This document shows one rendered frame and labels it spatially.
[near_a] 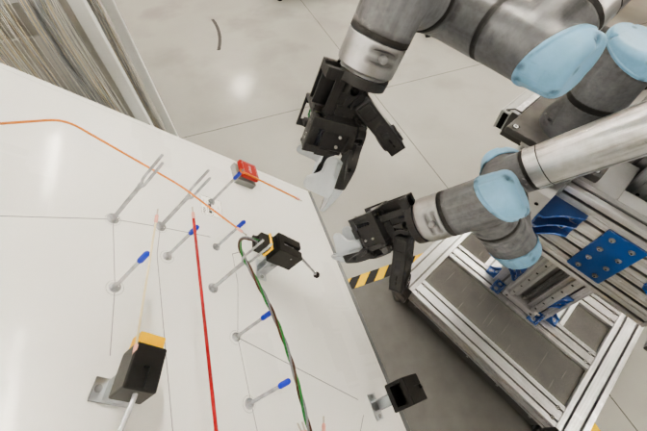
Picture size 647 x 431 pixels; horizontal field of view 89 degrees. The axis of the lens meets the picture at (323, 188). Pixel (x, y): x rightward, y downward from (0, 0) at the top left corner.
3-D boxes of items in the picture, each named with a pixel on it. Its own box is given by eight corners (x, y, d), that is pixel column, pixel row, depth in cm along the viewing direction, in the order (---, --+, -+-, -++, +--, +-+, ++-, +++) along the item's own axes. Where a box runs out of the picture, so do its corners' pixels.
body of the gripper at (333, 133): (294, 126, 50) (322, 48, 43) (345, 138, 53) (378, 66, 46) (300, 155, 44) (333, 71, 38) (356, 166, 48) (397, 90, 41)
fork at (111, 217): (106, 212, 49) (156, 150, 44) (119, 215, 51) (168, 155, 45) (105, 222, 48) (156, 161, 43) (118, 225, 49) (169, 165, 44)
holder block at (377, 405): (401, 410, 71) (439, 392, 67) (372, 423, 62) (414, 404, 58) (391, 386, 74) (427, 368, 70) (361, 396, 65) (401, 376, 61)
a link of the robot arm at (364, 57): (394, 37, 44) (418, 59, 38) (378, 69, 46) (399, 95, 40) (344, 16, 41) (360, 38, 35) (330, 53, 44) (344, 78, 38)
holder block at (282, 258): (288, 270, 64) (302, 259, 63) (266, 261, 61) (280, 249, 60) (286, 253, 67) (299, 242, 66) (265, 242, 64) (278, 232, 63)
